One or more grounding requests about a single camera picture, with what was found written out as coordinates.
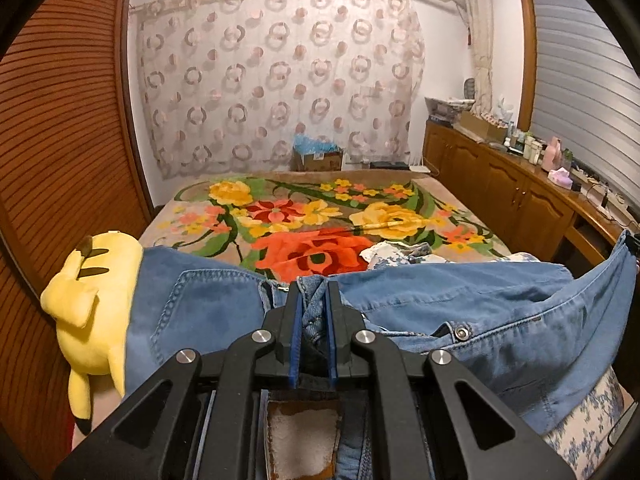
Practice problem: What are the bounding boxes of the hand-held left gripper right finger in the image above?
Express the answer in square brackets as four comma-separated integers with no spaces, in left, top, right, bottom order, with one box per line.
[324,280,577,480]

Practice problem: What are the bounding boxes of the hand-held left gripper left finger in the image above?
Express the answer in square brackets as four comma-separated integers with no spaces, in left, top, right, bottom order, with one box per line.
[52,280,306,480]

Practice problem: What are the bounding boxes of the blue denim pants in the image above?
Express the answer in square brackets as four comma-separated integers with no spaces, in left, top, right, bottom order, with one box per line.
[122,232,640,480]

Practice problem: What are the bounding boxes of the white power strip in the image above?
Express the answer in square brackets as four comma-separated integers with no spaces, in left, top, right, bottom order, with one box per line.
[570,164,632,212]

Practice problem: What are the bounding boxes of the floral pattern blanket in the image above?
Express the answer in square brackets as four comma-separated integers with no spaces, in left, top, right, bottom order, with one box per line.
[137,170,513,283]

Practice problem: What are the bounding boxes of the pink bottle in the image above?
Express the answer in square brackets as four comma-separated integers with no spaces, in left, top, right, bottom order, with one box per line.
[544,136,564,168]

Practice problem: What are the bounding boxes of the wooden cabinet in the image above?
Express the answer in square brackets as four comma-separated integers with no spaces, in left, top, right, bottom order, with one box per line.
[422,120,640,271]

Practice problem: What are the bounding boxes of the row of cosmetic bottles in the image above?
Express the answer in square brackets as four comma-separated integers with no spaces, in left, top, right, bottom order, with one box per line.
[505,127,546,164]

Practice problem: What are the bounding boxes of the blue floral white quilt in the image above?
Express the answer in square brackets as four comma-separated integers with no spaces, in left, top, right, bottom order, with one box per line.
[360,241,633,480]

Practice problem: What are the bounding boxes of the grey window blind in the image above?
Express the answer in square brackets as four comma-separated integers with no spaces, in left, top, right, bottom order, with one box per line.
[530,0,640,201]

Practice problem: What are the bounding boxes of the blue plastic bag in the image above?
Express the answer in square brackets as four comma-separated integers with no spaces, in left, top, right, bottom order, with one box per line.
[292,134,342,157]

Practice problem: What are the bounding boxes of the flat cardboard box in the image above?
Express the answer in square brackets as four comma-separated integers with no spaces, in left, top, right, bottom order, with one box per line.
[457,110,508,143]

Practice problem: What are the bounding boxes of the pink bed sheet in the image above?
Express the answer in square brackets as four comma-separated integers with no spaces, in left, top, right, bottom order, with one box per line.
[70,375,132,453]

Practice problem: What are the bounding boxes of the yellow plush toy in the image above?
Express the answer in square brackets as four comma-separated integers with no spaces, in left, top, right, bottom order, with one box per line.
[40,230,146,436]

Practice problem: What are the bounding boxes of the white storage basket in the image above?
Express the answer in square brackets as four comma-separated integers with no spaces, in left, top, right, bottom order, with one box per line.
[425,96,476,126]

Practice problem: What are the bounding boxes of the circle pattern sheer curtain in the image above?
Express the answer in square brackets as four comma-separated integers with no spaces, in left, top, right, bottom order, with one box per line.
[131,0,427,181]

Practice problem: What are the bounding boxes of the beige corner curtain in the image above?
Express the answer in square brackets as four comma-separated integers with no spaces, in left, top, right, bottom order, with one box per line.
[459,0,497,116]

